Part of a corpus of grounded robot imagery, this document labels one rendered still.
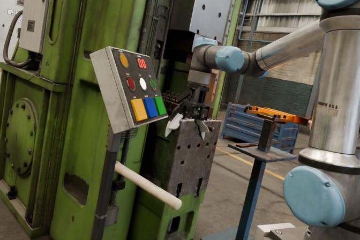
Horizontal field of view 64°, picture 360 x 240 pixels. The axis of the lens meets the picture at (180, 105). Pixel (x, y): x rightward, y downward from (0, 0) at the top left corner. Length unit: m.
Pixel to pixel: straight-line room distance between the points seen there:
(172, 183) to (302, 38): 1.04
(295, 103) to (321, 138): 9.00
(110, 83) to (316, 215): 0.69
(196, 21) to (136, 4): 0.32
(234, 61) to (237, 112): 4.66
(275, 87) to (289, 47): 9.15
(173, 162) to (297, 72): 8.44
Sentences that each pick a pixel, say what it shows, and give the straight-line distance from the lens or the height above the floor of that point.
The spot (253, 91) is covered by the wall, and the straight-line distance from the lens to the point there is 10.42.
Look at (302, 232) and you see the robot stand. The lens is 0.89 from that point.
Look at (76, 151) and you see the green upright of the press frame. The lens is 1.83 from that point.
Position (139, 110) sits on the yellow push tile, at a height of 1.01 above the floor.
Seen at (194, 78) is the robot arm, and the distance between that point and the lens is 0.95.
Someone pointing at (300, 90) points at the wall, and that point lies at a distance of 9.59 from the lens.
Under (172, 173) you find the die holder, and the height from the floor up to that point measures 0.63.
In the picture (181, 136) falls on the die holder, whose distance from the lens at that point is 1.51.
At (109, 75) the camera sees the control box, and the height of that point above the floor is 1.11.
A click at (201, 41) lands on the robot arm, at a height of 1.27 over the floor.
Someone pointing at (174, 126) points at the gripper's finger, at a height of 0.98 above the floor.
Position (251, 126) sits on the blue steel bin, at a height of 0.41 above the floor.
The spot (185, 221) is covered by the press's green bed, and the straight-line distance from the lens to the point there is 1.95.
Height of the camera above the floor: 1.18
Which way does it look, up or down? 7 degrees down
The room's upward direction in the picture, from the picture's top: 11 degrees clockwise
